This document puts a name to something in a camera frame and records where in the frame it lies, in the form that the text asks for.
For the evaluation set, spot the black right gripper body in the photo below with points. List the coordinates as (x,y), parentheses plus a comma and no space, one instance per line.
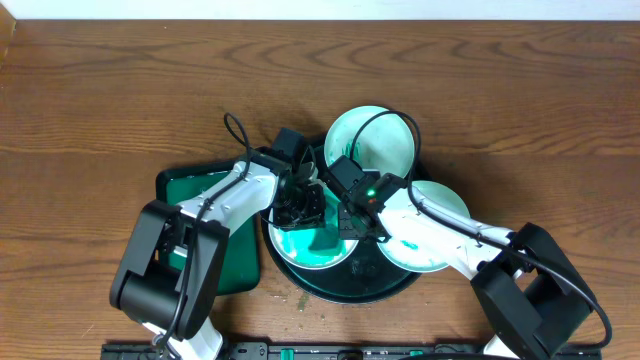
(351,230)

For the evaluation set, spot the mint green plate top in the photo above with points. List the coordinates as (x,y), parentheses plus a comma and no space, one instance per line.
(386,144)

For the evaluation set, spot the green scrubbing sponge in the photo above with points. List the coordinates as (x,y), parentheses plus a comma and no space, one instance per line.
(326,239)

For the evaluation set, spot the black rectangular water tray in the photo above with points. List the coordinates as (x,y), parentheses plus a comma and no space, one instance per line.
(241,267)

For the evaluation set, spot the round black serving tray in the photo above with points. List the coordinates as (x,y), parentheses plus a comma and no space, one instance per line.
(365,276)

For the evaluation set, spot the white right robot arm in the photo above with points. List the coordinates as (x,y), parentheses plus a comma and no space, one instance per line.
(529,291)

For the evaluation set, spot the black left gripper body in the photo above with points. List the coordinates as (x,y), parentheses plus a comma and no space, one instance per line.
(304,209)

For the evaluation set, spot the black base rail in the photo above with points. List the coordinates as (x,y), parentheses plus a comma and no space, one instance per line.
(263,351)

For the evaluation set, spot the white plate with green stain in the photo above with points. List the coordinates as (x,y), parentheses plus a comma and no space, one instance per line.
(292,246)

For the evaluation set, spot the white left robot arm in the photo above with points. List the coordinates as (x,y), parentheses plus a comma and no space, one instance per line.
(168,277)

